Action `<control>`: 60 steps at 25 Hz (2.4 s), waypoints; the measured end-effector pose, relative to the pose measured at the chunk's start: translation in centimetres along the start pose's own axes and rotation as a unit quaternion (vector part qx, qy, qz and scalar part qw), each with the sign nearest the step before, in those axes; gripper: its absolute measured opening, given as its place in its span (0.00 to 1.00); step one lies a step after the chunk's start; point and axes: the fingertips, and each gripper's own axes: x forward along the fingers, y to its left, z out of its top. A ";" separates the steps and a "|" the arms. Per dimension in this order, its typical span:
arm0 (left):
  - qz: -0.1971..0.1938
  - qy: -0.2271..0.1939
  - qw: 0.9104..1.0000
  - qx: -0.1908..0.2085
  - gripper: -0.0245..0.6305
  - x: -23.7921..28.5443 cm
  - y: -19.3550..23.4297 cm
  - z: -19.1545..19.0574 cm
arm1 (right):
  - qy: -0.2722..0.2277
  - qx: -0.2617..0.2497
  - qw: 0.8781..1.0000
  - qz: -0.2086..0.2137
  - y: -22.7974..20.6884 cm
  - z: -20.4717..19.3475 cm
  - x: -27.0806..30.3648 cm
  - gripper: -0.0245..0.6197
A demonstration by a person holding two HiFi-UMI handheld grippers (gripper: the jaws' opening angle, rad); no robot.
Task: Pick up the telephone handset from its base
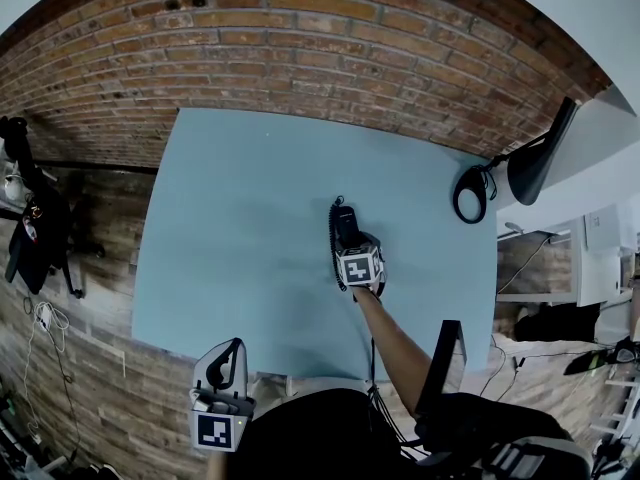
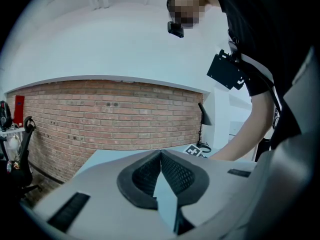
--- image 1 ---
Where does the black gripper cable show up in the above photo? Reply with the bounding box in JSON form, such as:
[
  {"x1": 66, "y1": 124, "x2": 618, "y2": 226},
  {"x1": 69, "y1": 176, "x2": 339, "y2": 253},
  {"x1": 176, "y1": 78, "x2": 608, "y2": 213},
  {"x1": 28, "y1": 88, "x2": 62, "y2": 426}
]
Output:
[{"x1": 368, "y1": 336, "x2": 381, "y2": 394}]

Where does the black desk lamp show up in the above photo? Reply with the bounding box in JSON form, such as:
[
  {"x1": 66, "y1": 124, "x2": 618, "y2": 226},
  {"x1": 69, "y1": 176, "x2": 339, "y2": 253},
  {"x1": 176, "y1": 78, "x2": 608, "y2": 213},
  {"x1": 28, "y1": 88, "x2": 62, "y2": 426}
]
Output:
[{"x1": 452, "y1": 95, "x2": 582, "y2": 226}]

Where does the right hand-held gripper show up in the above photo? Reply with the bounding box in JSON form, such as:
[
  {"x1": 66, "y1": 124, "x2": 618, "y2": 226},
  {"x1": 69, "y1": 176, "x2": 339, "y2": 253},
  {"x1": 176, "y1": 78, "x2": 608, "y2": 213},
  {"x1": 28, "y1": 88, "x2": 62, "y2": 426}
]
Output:
[{"x1": 333, "y1": 230, "x2": 388, "y2": 299}]

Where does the black and green object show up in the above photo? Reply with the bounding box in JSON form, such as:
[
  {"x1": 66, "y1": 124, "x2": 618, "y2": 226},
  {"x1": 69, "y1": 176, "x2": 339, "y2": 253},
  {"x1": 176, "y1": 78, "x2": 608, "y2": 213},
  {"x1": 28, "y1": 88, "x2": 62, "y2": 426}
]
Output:
[{"x1": 563, "y1": 340, "x2": 639, "y2": 377}]

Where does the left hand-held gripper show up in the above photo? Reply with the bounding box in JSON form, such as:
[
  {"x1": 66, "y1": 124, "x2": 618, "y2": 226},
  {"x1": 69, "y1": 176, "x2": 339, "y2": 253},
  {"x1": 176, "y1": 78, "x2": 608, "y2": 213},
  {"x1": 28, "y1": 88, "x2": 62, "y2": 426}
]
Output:
[{"x1": 188, "y1": 338, "x2": 257, "y2": 454}]

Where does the person's right forearm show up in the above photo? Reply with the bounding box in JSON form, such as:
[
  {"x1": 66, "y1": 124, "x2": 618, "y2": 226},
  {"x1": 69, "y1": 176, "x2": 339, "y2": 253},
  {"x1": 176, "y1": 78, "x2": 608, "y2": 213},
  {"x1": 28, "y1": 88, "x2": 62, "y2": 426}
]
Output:
[{"x1": 351, "y1": 283, "x2": 437, "y2": 419}]

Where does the black office chair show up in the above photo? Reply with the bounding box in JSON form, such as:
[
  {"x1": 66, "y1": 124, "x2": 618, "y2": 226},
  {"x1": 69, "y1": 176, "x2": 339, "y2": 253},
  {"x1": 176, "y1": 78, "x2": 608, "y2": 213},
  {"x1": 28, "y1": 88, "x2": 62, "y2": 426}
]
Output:
[
  {"x1": 0, "y1": 115, "x2": 107, "y2": 300},
  {"x1": 412, "y1": 319, "x2": 599, "y2": 480}
]

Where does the black handheld device with strap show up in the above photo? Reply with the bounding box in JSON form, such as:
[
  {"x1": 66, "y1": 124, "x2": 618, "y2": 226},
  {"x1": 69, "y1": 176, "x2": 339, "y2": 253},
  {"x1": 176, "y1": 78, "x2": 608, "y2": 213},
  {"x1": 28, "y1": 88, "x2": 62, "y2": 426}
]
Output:
[
  {"x1": 327, "y1": 194, "x2": 350, "y2": 294},
  {"x1": 335, "y1": 205, "x2": 364, "y2": 249}
]

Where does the grey striped bag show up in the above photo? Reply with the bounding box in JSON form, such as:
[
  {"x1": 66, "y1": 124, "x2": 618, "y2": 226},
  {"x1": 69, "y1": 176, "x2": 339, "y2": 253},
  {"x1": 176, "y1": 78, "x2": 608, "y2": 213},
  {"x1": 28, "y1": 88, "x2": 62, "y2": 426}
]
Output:
[{"x1": 479, "y1": 435, "x2": 594, "y2": 480}]

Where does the person's left forearm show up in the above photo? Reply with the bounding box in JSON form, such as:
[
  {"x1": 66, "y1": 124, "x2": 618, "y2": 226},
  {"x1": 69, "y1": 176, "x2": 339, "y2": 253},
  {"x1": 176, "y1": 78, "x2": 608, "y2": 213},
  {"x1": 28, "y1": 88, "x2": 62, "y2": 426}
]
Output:
[{"x1": 205, "y1": 448, "x2": 232, "y2": 480}]

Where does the person's black shirt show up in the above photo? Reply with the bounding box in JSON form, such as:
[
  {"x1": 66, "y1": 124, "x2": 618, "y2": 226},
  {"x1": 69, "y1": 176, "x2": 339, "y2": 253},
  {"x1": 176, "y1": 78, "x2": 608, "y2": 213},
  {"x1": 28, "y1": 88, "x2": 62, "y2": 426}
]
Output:
[{"x1": 224, "y1": 386, "x2": 431, "y2": 480}]

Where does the white side cabinet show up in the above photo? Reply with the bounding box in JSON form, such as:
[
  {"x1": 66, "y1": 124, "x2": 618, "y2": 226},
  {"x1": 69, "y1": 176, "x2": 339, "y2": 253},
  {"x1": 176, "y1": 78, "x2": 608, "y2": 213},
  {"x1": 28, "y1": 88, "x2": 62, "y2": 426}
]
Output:
[{"x1": 496, "y1": 202, "x2": 640, "y2": 309}]

